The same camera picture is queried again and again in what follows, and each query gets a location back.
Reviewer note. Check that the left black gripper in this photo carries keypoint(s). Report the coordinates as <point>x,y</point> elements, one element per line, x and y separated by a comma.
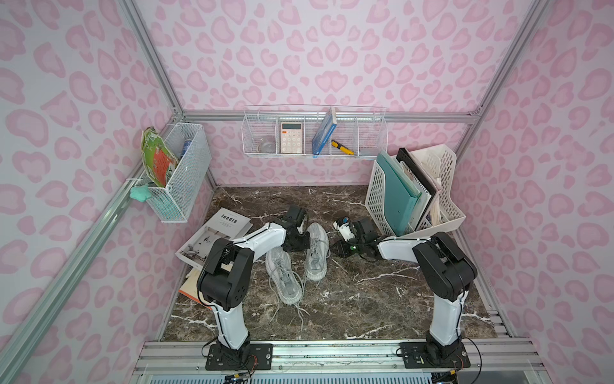
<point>297,240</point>

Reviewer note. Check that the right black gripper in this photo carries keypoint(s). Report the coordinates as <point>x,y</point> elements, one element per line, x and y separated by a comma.
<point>345,246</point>

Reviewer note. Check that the grey knit sneaker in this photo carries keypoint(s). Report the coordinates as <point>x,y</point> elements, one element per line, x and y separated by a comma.
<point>279,268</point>
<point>317,254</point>

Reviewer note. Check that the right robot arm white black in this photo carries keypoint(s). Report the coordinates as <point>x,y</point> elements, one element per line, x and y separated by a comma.
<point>447,270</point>

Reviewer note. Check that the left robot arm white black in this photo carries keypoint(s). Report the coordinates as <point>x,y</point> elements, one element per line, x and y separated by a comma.
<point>224,280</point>

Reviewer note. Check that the teal folder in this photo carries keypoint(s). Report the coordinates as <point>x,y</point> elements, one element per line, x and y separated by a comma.
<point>400,194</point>

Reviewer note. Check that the white plastic file organizer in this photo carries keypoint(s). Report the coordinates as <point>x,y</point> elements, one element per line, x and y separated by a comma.
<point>443,215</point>

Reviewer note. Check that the white hardcover book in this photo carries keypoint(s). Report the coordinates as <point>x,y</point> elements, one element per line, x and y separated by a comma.
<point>224,224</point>

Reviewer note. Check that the clear glass bowl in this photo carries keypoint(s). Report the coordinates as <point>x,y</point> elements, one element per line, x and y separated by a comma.
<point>267,146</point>

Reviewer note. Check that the yellow black utility knife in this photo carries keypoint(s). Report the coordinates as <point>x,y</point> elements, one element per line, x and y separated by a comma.
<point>345,150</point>

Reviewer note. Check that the white pink calculator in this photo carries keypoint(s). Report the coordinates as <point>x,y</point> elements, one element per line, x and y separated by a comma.
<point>291,138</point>

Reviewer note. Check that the black clipboard folder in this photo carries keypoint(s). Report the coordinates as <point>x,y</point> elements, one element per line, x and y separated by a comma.
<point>423,181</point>

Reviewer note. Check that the blue book in shelf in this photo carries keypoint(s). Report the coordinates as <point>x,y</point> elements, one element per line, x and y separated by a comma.
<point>324,132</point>

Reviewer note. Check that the green red snack bag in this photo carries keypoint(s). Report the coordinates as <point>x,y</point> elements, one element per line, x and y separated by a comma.
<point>159,162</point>

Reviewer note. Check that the mint green hook clip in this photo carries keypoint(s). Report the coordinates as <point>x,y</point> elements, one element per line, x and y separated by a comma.
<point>141,193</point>

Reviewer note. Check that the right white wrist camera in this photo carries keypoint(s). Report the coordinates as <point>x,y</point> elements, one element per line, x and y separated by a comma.
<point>344,228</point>

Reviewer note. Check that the white wire wall shelf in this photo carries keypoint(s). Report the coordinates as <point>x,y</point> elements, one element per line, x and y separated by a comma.
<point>362,129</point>

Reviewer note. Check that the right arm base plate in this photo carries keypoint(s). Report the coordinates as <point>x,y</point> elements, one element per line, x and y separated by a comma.
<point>430,354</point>

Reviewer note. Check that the white wire side basket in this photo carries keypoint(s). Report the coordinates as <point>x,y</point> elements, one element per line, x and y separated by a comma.
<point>174,203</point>

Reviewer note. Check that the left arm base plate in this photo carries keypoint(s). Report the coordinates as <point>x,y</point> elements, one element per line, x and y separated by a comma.
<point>250,357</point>

